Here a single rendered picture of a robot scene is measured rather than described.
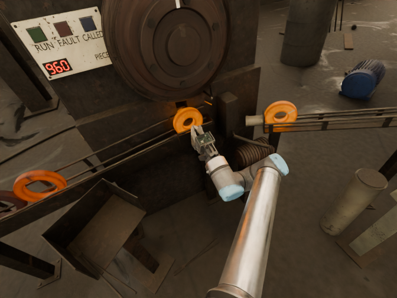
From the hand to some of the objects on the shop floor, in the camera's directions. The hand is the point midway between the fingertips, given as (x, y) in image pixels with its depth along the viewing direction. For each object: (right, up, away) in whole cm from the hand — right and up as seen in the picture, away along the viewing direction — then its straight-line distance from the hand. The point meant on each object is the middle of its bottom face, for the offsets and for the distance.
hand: (194, 128), depth 90 cm
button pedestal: (+98, -68, +22) cm, 121 cm away
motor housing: (+41, -45, +55) cm, 82 cm away
